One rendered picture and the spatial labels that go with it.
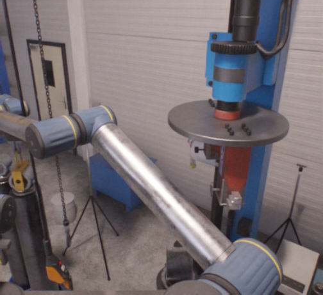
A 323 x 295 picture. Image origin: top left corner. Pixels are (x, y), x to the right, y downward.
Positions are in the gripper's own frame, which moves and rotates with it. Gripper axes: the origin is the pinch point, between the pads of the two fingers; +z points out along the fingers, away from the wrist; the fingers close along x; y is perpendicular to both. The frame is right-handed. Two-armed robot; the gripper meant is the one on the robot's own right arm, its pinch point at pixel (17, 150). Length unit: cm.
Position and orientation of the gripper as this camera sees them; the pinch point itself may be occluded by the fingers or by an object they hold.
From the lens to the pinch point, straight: 226.9
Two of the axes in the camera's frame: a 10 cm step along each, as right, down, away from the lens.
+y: -0.7, -3.9, 9.2
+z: -0.1, 9.2, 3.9
